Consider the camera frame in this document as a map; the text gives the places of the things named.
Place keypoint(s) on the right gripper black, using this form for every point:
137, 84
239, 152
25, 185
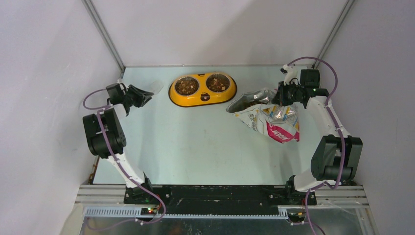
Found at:
280, 98

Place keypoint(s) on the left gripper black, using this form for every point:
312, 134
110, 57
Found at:
143, 97

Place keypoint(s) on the clear plastic scoop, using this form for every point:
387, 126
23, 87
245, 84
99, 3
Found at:
155, 87

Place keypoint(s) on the colourful pet food bag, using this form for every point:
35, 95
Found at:
256, 110

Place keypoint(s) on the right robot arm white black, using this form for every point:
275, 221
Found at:
338, 153

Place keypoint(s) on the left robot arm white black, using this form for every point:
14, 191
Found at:
105, 136

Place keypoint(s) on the yellow double pet bowl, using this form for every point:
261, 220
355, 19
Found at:
202, 89

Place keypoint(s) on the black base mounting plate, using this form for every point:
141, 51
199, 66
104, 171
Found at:
263, 199

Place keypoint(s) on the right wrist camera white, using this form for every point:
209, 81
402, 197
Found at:
290, 73

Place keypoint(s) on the grey slotted cable duct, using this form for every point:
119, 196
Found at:
141, 212

